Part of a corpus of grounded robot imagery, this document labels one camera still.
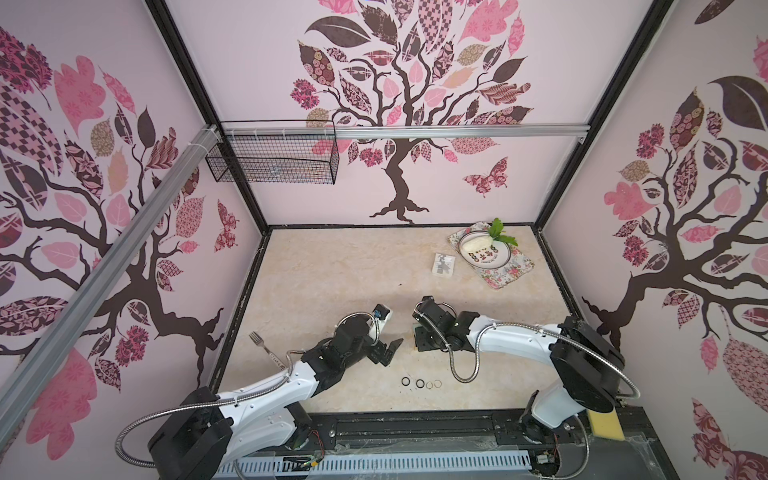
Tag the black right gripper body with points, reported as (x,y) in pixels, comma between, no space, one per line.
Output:
(429,327)

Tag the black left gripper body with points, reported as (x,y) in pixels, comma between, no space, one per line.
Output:
(374,352)

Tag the clear plastic ring bag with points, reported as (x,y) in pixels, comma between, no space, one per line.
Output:
(443,265)

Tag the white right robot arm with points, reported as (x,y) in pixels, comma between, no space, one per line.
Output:
(590,370)

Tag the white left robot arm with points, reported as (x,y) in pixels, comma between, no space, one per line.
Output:
(208,430)

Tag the white round printed plate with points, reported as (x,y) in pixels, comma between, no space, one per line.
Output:
(481,250)

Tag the white toy radish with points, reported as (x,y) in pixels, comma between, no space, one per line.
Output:
(495,233)

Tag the silver metal fork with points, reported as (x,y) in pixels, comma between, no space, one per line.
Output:
(259,342)

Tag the yellow sponge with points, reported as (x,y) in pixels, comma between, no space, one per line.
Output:
(606,425)

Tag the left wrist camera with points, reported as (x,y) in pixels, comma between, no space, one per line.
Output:
(382,314)

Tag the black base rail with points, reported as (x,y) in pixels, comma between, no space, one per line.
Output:
(502,426)

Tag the white slotted cable duct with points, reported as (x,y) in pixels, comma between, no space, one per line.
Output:
(379,464)

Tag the black wire basket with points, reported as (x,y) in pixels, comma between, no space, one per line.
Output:
(276,151)

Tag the rear aluminium rail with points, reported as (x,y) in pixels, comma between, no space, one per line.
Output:
(413,132)

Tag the aluminium rail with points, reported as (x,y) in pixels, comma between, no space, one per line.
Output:
(27,382)
(413,132)

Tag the left aluminium rail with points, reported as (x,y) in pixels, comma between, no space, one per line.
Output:
(27,382)

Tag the black corner frame post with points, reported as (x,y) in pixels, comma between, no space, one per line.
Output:
(641,43)

